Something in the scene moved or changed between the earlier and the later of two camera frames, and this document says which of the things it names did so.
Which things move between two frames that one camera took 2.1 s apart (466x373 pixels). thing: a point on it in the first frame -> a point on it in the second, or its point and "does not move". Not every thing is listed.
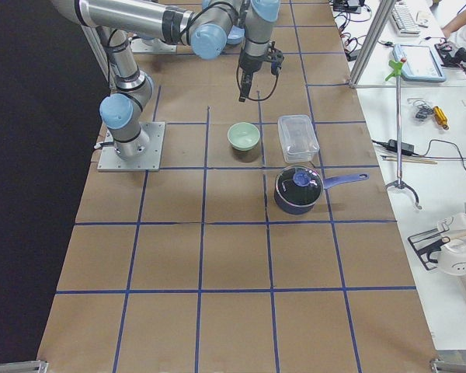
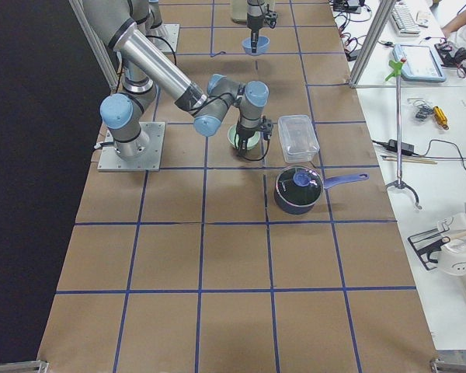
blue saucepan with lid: (298, 189) does not move
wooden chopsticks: (394, 158) does not move
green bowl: (244, 136) does not move
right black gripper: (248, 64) -> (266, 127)
